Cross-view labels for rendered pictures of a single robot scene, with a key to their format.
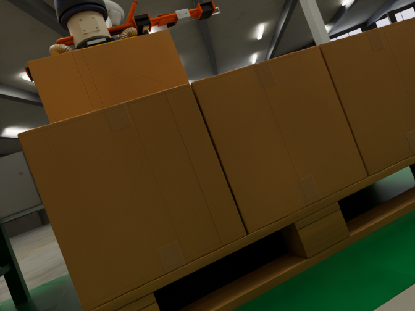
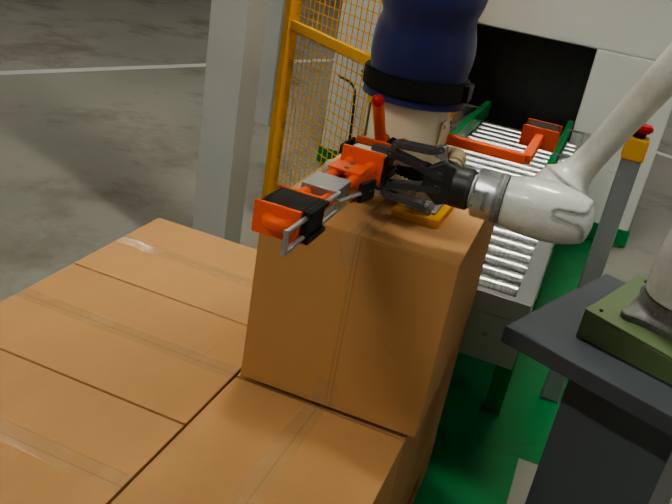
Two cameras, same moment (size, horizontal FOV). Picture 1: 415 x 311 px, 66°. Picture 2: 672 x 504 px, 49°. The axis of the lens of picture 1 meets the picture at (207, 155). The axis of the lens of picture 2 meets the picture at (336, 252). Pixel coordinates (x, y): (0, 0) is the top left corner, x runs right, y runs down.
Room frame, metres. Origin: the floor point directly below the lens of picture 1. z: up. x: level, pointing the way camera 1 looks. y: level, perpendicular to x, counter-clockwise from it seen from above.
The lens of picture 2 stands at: (2.34, -1.05, 1.51)
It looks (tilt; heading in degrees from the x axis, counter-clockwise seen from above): 25 degrees down; 125
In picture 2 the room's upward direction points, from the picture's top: 10 degrees clockwise
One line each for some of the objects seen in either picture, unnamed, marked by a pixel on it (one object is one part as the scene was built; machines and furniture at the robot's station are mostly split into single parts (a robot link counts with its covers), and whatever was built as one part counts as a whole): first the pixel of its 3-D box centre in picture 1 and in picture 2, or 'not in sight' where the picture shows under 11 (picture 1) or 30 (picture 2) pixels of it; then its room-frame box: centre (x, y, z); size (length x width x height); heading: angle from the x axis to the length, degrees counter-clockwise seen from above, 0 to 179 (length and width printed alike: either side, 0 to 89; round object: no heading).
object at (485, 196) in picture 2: not in sight; (487, 194); (1.81, 0.13, 1.09); 0.09 x 0.06 x 0.09; 108
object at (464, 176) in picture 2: not in sight; (448, 184); (1.74, 0.11, 1.09); 0.09 x 0.07 x 0.08; 18
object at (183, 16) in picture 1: (181, 16); (324, 193); (1.65, -0.13, 1.08); 0.07 x 0.07 x 0.04; 18
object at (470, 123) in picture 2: not in sight; (447, 135); (0.69, 2.03, 0.60); 1.60 x 0.11 x 0.09; 108
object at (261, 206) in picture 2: (204, 10); (287, 213); (1.68, -0.26, 1.09); 0.08 x 0.07 x 0.05; 108
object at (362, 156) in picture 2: (141, 24); (368, 159); (1.58, 0.08, 1.09); 0.10 x 0.08 x 0.06; 18
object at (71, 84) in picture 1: (117, 101); (383, 270); (1.52, 0.31, 0.76); 0.60 x 0.40 x 0.40; 109
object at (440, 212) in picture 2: not in sight; (436, 189); (1.60, 0.34, 0.98); 0.34 x 0.10 x 0.05; 108
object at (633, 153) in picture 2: not in sight; (590, 277); (1.70, 1.36, 0.50); 0.07 x 0.07 x 1.00; 18
